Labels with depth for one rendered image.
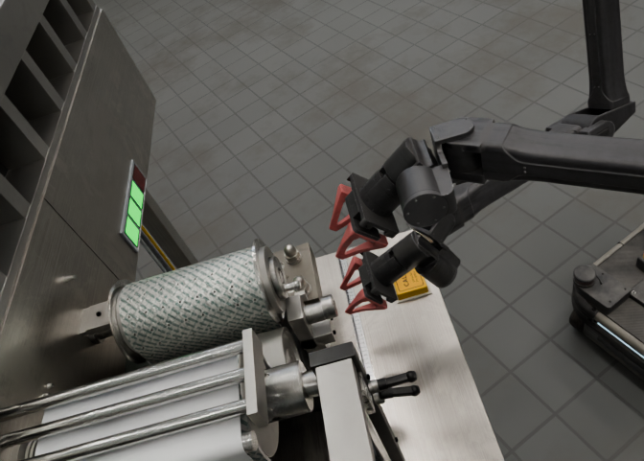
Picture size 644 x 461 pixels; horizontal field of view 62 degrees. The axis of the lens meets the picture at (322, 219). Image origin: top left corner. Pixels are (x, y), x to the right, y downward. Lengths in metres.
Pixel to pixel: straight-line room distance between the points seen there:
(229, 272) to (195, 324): 0.10
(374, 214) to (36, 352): 0.53
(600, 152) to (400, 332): 0.66
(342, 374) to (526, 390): 1.59
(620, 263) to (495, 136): 1.47
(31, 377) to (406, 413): 0.67
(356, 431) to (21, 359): 0.51
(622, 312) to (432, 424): 1.06
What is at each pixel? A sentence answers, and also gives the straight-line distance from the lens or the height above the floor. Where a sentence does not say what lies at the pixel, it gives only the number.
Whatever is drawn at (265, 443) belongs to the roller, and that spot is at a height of 1.33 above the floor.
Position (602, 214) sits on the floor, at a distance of 2.61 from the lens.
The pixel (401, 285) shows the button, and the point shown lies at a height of 0.92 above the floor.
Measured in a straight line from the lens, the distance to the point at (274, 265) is 0.89.
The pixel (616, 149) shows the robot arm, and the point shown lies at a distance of 0.71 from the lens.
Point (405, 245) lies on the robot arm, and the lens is 1.00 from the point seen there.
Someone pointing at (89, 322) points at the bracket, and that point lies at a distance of 1.00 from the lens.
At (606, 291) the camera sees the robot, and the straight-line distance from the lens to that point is 2.02.
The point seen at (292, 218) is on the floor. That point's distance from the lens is 2.80.
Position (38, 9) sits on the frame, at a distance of 1.31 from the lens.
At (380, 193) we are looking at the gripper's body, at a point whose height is 1.41.
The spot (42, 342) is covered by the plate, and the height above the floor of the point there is 1.36.
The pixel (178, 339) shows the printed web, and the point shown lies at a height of 1.25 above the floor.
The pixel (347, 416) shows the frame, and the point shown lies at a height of 1.44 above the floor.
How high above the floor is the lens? 1.95
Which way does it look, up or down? 45 degrees down
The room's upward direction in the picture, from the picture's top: 22 degrees counter-clockwise
